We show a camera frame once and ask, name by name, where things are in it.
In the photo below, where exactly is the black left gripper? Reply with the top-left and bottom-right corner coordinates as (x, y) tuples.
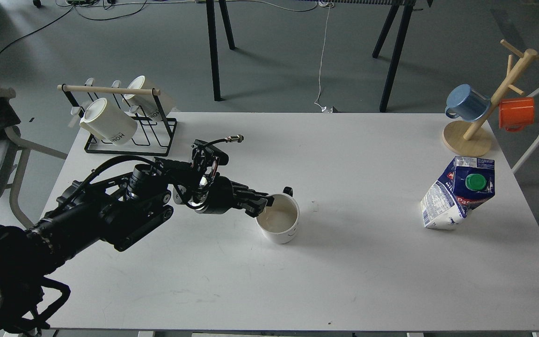
(190, 176), (275, 218)

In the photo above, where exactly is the white smiley face mug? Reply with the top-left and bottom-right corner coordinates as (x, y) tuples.
(256, 186), (301, 244)

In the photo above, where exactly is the blue white milk carton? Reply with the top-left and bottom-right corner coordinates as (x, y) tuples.
(420, 156), (495, 230)

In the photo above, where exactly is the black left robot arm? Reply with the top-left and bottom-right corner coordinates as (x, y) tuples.
(0, 140), (274, 334)

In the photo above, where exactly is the white rear mug on rack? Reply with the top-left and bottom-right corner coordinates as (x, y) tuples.
(123, 75), (177, 122)

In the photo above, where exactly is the white mug on rack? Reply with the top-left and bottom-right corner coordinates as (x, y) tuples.
(80, 98), (138, 146)
(123, 75), (177, 122)

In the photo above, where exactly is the white front mug on rack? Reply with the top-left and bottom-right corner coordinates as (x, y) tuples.
(80, 98), (138, 146)

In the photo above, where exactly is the black left trestle table leg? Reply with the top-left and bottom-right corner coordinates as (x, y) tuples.
(204, 0), (236, 102)

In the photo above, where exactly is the black trestle table leg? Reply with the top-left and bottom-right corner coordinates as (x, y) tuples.
(204, 0), (236, 102)
(372, 0), (416, 113)

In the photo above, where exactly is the wooden mug tree stand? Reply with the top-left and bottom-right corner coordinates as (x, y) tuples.
(442, 40), (539, 157)

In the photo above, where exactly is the blue enamel mug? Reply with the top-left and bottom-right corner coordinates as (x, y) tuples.
(444, 83), (492, 122)

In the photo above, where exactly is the black right trestle table leg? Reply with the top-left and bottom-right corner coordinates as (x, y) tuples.
(372, 0), (416, 113)

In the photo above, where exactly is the orange enamel mug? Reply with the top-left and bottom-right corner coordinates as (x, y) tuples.
(498, 97), (535, 132)

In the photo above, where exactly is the white hanging cable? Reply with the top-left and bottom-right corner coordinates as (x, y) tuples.
(313, 0), (335, 113)

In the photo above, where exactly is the black wire mug rack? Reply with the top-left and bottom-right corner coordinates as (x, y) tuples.
(57, 75), (178, 156)

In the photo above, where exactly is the black floor cable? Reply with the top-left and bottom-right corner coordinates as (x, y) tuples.
(0, 0), (148, 68)

